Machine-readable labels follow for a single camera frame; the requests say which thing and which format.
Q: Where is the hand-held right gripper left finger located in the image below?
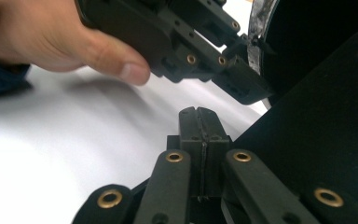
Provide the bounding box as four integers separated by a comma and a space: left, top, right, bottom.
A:
166, 105, 205, 201

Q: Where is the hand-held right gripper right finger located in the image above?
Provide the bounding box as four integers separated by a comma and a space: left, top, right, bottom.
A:
198, 106, 233, 200

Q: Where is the silver oval ring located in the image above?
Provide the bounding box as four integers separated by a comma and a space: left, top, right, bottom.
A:
247, 0, 280, 77

